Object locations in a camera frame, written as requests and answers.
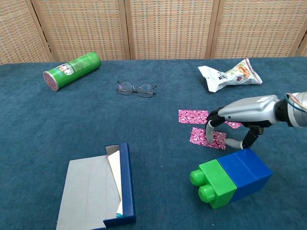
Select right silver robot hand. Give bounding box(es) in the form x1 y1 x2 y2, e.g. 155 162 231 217
204 94 283 150

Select pink-patterned card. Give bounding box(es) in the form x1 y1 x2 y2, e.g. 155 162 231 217
189 126 227 150
177 109 210 125
224 120 243 130

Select white snack bag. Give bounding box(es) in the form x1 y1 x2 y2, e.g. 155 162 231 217
198 58 263 93

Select blue toy building block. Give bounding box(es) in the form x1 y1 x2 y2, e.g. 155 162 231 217
234 148 273 193
217 153 258 204

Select green toy building block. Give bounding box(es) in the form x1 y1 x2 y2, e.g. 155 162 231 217
189 159 238 210

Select woven bamboo folding screen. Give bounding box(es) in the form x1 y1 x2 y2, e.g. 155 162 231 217
0 0 307 65

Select black thin-rimmed eyeglasses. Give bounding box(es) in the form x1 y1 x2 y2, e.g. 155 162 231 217
116 80 158 98

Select green cylindrical chip can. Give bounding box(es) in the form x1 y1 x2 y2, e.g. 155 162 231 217
43 51 101 92

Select open blue cardboard box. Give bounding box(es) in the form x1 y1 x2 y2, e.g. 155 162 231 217
56 142 137 230

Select blue felt table cover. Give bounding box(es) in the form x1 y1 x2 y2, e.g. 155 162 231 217
0 56 307 230

